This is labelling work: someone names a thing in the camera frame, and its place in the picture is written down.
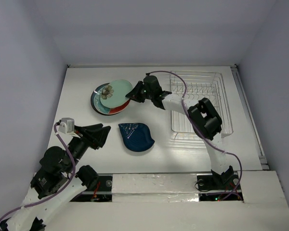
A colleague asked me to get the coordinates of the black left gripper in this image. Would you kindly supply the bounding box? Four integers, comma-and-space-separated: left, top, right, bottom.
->
66, 122, 111, 171

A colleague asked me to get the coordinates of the mint green flower plate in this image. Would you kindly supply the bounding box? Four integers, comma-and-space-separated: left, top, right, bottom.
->
100, 79, 133, 108

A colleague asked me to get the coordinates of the red plate teal flower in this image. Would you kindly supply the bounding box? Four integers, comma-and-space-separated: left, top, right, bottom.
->
93, 85, 131, 115

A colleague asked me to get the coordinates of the dark teal glazed plate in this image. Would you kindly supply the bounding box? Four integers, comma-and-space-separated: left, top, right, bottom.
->
91, 83, 110, 115

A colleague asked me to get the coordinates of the brown striped rim plate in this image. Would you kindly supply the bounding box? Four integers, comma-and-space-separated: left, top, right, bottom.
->
90, 84, 121, 115

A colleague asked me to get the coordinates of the dark blue leaf plate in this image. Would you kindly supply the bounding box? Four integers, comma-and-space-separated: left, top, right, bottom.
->
118, 123, 155, 152

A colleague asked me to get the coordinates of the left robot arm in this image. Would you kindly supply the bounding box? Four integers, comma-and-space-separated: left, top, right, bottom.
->
0, 118, 111, 231

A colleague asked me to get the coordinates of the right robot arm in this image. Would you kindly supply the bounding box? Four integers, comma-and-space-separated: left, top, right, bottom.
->
126, 73, 234, 189

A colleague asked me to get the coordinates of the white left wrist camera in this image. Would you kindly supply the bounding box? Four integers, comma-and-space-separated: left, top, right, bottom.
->
58, 117, 76, 136

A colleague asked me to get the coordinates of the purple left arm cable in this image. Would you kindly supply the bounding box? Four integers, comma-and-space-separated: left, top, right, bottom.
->
0, 122, 76, 229

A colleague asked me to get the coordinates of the wire dish rack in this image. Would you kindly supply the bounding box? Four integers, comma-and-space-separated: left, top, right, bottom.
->
169, 70, 234, 140

